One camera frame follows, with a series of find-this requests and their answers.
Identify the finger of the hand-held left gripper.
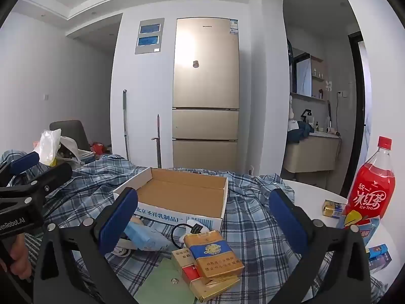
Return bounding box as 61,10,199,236
0,151,40,184
0,162,73,201

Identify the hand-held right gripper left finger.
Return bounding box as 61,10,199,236
33,187,140,304

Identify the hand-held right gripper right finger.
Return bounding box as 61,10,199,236
268,188,371,304

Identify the blue tissue pack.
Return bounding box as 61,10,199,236
125,217,173,252

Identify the white cardboard box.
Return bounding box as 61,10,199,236
113,167,229,232

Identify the black hair tie white plush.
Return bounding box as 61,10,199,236
171,218,212,248

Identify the green paper card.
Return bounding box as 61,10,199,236
134,256,197,304

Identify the gold cigarette pack blue label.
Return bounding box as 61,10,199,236
184,232,245,286

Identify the red and cream cigarette pack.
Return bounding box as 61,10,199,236
172,249,203,282

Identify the orange gold cigarette pack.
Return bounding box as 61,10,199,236
190,274,241,303

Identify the person's left hand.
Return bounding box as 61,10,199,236
0,234,33,281

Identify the clear plastic bag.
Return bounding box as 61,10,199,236
33,129,62,167

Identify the white plastic bag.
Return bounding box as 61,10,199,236
57,136,83,165

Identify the blue plaid cloth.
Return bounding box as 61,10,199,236
0,148,388,304

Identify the small gold packet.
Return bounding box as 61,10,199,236
322,199,345,219

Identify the grey chair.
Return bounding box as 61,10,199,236
50,120,91,156

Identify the beige vanity cabinet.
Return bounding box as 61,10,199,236
282,131,342,173

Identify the blue and yellow snack packet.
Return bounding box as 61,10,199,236
337,211,382,248

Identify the dark sword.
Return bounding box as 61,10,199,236
151,114,163,168

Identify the red iced tea bottle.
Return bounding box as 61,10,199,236
343,136,396,229

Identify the dark blue cloth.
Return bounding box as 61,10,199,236
287,121,315,144

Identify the small blue box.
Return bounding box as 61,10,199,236
367,243,393,273

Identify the bathroom mirror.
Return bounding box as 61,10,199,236
291,52,312,96

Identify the gold refrigerator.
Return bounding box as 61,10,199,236
172,17,240,170

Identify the wooden wall shelf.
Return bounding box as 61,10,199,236
312,55,326,100

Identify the grey wall panel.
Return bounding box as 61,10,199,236
135,18,165,54

